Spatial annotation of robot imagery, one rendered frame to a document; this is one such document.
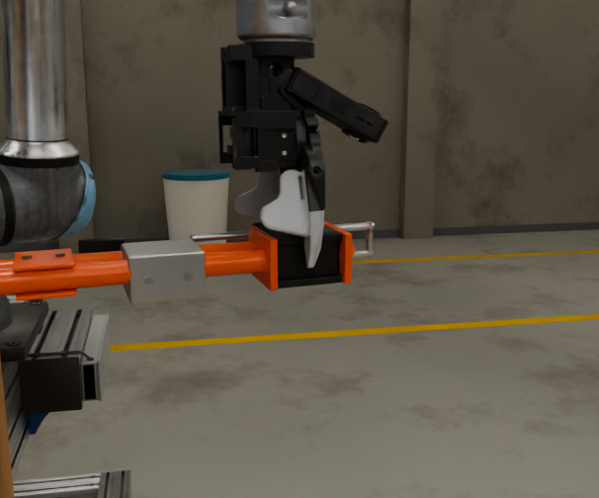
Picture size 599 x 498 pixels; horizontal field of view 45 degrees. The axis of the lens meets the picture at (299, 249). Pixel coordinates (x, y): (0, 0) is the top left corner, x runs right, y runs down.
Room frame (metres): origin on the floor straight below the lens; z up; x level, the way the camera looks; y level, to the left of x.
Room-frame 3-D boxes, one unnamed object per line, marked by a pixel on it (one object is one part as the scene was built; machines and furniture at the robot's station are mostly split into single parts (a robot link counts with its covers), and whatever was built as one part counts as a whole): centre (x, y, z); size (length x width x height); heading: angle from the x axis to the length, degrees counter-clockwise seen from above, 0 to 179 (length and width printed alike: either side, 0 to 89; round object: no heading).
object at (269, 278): (0.71, 0.00, 1.20); 0.08 x 0.07 x 0.05; 110
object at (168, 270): (0.67, 0.13, 1.19); 0.07 x 0.07 x 0.04; 20
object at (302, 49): (0.71, 0.03, 1.34); 0.09 x 0.08 x 0.12; 110
